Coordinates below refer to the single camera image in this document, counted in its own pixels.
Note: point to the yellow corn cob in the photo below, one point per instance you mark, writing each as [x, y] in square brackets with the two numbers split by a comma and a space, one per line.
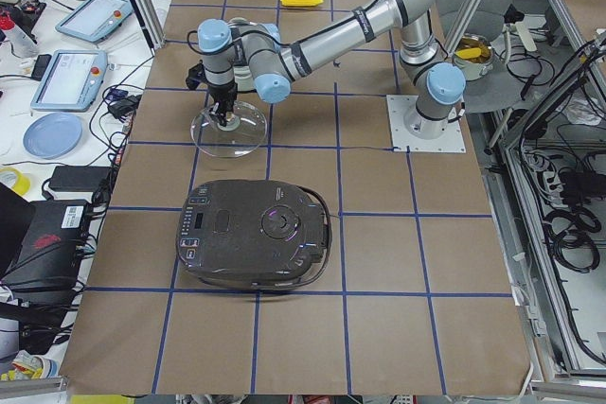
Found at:
[301, 4]

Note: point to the glass pot lid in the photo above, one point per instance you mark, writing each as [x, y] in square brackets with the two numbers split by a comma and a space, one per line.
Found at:
[244, 131]

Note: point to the yellow tape roll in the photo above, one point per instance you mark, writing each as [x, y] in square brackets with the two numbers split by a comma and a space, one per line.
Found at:
[14, 180]

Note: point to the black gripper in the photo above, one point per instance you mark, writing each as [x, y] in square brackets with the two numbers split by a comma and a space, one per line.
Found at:
[222, 93]

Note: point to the black laptop with red logo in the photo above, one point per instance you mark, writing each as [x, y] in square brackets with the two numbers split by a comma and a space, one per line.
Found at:
[49, 255]

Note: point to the black power adapter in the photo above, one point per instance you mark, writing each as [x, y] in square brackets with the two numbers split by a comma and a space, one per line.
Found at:
[77, 178]

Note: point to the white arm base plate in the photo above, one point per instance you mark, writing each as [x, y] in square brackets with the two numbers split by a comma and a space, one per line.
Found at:
[410, 132]

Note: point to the lower teach pendant tablet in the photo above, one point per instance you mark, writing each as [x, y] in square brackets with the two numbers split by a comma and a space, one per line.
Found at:
[71, 81]

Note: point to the blue plate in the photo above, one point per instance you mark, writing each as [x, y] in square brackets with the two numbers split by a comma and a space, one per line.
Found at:
[53, 135]

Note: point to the pot with corn on chair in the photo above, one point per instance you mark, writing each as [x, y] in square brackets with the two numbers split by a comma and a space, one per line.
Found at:
[474, 57]

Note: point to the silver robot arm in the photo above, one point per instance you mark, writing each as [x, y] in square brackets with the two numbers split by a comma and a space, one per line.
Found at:
[275, 66]

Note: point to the teach pendant tablet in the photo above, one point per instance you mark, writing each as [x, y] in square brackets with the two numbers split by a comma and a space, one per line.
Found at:
[94, 20]
[71, 81]

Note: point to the grey chair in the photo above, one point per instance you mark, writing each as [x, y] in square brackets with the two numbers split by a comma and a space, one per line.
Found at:
[497, 89]

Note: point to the upper teach pendant tablet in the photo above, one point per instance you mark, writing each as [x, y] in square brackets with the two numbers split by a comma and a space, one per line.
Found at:
[94, 20]

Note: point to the dark rice cooker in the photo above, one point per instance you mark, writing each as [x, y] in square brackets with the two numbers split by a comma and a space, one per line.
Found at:
[254, 235]

